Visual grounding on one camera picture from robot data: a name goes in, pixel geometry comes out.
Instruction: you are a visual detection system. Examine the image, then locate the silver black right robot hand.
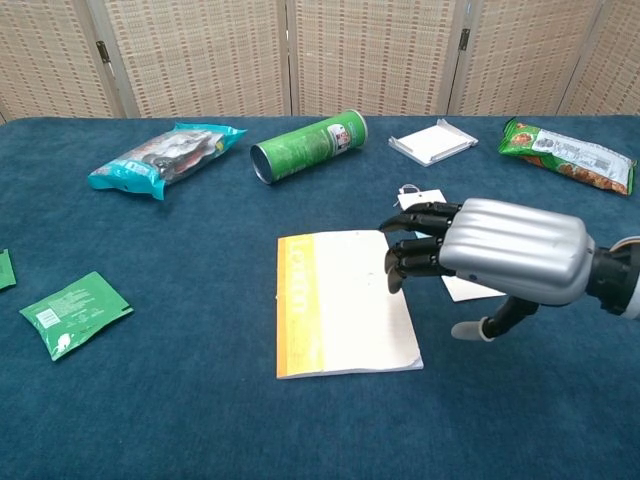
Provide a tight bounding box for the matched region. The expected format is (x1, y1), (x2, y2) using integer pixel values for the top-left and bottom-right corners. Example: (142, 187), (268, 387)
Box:
(378, 197), (596, 343)

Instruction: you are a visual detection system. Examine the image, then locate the blue felt table cover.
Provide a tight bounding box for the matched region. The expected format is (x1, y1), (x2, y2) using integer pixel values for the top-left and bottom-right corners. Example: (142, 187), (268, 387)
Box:
(0, 114), (640, 480)

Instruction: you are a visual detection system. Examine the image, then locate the green chips can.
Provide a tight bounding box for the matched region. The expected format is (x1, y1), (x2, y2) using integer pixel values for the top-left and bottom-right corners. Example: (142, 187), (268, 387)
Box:
(249, 109), (370, 187)

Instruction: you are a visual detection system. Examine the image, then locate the white plastic tray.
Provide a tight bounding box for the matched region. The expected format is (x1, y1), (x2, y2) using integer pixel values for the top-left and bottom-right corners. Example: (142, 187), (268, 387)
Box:
(388, 118), (480, 168)

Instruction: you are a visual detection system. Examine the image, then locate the yellow and white notebook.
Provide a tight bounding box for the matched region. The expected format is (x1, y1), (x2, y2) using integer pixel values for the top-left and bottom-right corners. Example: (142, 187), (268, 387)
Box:
(276, 229), (425, 381)

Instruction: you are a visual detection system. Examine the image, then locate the teal snack bag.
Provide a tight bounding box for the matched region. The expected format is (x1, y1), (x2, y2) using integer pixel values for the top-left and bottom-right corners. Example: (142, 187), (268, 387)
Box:
(87, 121), (248, 202)

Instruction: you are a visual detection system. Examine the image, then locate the green printed snack bag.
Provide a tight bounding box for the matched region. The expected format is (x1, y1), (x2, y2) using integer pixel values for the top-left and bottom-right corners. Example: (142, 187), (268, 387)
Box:
(497, 117), (639, 197)

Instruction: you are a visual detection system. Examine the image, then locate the woven folding screen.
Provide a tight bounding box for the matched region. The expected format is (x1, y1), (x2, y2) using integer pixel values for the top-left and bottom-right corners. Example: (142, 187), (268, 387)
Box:
(0, 0), (640, 124)

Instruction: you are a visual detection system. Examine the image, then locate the teal white tasselled bookmark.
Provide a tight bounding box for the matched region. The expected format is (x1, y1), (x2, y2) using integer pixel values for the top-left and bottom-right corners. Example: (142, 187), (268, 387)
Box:
(396, 184), (506, 304)

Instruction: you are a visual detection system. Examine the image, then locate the green square sachet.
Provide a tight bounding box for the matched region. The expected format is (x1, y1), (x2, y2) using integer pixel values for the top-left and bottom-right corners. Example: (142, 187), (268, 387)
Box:
(18, 271), (135, 362)
(0, 248), (17, 291)

